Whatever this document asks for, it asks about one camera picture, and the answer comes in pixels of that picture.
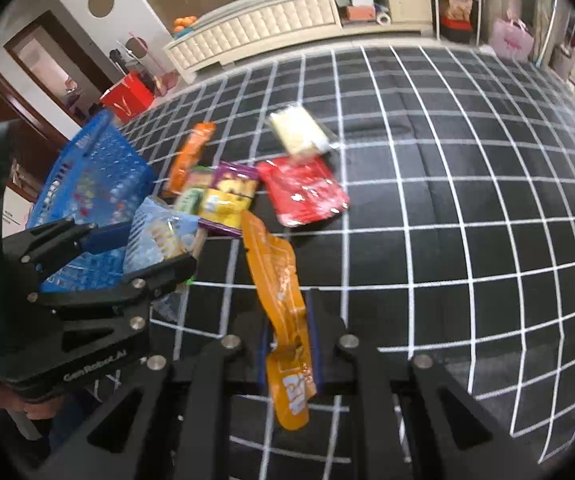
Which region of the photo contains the light blue snack packet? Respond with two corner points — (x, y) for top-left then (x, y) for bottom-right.
(122, 196), (207, 323)

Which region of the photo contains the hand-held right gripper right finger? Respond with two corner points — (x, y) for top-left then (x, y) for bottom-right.
(306, 287), (563, 480)

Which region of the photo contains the orange snack bar packet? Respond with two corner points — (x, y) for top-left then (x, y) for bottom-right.
(162, 121), (217, 196)

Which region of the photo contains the orange yellow snack packet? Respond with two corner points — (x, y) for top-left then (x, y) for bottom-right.
(240, 210), (318, 431)

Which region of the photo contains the blue plastic basket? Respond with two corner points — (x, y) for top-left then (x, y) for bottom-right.
(26, 108), (198, 296)

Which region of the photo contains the person's left hand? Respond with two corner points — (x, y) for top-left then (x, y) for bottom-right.
(0, 385), (66, 423)

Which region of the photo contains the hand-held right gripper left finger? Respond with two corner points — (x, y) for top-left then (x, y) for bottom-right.
(28, 310), (273, 480)

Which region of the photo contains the white wire rack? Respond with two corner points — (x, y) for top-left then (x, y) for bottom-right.
(422, 0), (485, 46)

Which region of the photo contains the red paper bag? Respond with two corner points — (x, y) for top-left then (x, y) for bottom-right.
(100, 72), (156, 123)

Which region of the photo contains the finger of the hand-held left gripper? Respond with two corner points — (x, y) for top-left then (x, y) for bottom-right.
(2, 217), (133, 273)
(28, 252), (198, 311)

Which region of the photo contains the red snack packet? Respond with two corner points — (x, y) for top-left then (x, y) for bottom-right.
(256, 156), (351, 228)

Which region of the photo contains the white TV cabinet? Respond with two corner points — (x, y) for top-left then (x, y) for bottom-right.
(162, 0), (435, 83)

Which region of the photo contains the pink bag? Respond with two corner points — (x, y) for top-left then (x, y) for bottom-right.
(491, 17), (535, 63)

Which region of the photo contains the brown door frame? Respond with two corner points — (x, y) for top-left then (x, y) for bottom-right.
(5, 10), (113, 111)

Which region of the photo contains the purple yellow snack packet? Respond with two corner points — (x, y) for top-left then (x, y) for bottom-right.
(198, 161), (261, 238)

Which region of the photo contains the clear cracker packet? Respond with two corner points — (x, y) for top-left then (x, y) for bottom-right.
(268, 102), (338, 158)

